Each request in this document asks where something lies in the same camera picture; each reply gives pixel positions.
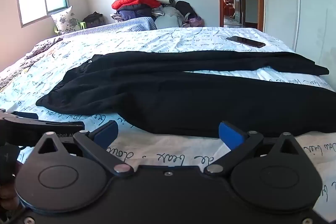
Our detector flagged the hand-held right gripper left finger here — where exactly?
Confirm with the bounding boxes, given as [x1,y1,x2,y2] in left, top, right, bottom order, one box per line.
[34,120,134,178]

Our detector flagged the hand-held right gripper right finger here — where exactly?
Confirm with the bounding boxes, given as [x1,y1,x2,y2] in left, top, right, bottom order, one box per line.
[204,121,303,176]

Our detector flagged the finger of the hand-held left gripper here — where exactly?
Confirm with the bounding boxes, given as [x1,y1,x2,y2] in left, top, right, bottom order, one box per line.
[0,109,40,122]

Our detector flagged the black pants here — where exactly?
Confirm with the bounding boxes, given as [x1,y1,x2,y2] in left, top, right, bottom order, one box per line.
[35,51,336,138]

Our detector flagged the person's left hand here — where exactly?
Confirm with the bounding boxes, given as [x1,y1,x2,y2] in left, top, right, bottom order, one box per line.
[0,179,21,212]

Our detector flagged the grey patterned cloth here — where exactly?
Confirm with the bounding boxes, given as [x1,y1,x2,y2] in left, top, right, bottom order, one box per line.
[25,37,63,60]

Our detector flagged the black smartphone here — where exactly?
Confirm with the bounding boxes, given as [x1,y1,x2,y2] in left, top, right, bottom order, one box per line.
[226,35,266,48]

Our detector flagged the floral white pillow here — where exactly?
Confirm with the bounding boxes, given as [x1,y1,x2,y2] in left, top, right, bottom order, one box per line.
[50,6,80,35]

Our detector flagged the green plastic chair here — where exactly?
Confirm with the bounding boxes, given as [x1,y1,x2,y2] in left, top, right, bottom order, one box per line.
[54,21,88,35]

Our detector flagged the bed with script-printed sheet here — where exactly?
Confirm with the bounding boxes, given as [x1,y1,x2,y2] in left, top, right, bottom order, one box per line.
[0,26,336,214]

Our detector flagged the blue striped blanket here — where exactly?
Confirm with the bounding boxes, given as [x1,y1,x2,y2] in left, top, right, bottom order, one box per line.
[62,17,158,38]

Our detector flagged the black bag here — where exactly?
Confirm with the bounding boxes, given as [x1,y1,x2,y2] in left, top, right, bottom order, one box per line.
[83,11,106,29]

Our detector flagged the white wardrobe with flower stickers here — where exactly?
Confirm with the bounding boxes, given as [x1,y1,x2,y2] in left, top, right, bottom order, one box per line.
[262,0,336,77]

